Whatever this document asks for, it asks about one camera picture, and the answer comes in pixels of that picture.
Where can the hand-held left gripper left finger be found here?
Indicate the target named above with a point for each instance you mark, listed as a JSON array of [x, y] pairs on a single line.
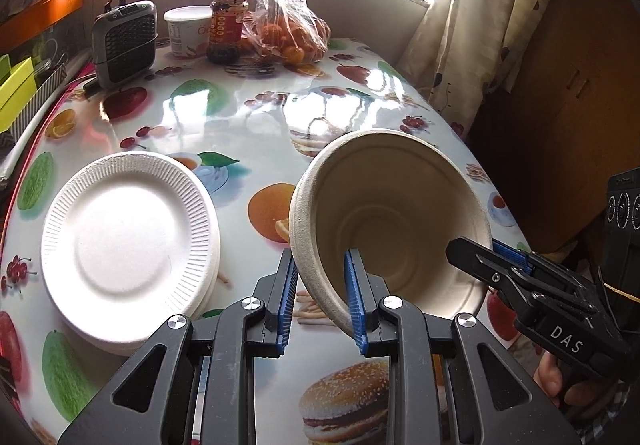
[[287, 305]]

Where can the orange tray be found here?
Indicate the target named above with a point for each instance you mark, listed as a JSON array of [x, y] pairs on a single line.
[[45, 7]]

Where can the wooden cabinet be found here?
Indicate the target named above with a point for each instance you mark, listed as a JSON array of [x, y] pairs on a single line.
[[565, 75]]

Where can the person's right hand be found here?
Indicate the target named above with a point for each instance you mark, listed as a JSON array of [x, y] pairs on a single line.
[[552, 380]]

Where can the grey portable heater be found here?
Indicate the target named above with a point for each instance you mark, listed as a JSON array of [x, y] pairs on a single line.
[[125, 42]]

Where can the glass jar with red label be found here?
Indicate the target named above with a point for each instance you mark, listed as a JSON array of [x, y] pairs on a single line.
[[227, 27]]

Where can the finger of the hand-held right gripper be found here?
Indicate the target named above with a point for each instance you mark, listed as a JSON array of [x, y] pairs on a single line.
[[480, 262], [510, 252]]

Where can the cream patterned curtain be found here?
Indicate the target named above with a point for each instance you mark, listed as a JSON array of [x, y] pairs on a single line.
[[475, 25]]

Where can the white plastic tub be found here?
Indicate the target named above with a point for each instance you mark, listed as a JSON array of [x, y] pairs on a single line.
[[187, 32]]

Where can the pile of oranges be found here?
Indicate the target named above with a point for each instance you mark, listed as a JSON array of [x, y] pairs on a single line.
[[292, 40]]

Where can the person's right forearm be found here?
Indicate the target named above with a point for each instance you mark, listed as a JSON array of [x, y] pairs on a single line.
[[607, 412]]

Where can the grey zigzag patterned box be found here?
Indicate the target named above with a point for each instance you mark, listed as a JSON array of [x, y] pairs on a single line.
[[47, 87]]

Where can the small clear glass jar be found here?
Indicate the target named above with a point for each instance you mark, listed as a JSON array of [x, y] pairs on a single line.
[[45, 67]]

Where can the dark green box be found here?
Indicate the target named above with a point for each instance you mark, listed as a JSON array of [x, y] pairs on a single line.
[[4, 66]]

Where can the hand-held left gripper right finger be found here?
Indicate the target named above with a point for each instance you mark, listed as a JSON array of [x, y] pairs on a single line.
[[355, 300]]

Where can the fruit printed tablecloth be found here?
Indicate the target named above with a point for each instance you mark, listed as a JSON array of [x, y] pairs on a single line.
[[240, 115]]

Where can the yellow-green box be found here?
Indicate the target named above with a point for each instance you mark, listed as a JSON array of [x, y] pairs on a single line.
[[15, 90]]

